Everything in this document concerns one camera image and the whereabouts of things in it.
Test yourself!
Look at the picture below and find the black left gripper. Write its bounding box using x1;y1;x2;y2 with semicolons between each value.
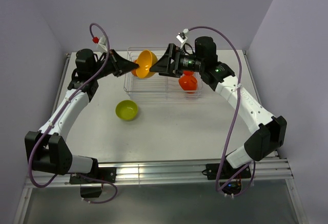
91;49;139;80

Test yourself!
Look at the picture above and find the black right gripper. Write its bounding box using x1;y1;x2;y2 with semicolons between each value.
149;44;204;78

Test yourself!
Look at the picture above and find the orange bowl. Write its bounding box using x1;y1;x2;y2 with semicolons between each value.
183;71;194;76

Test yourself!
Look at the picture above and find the orange bowl carried to rack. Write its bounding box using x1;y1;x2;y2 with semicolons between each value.
178;75;198;94

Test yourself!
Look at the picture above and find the green bowl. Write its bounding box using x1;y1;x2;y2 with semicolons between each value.
115;100;138;121

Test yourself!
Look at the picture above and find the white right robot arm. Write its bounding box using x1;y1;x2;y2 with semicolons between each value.
150;36;287;178

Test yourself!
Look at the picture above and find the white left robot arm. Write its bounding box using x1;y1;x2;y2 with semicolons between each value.
25;49;139;182

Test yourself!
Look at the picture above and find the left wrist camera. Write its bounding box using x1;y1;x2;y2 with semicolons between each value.
92;35;108;53

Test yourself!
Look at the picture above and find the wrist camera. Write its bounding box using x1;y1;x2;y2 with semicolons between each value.
92;35;108;53
176;28;189;53

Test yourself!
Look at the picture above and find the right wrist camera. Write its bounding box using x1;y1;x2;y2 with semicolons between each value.
176;28;189;53

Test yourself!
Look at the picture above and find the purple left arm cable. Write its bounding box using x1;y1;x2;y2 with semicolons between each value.
27;23;118;204

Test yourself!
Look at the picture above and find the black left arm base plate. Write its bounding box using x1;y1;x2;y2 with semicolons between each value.
69;167;117;185

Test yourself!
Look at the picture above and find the aluminium table edge rail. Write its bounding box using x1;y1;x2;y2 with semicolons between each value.
24;158;294;189

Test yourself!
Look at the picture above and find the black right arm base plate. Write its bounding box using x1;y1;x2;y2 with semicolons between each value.
201;161;252;180

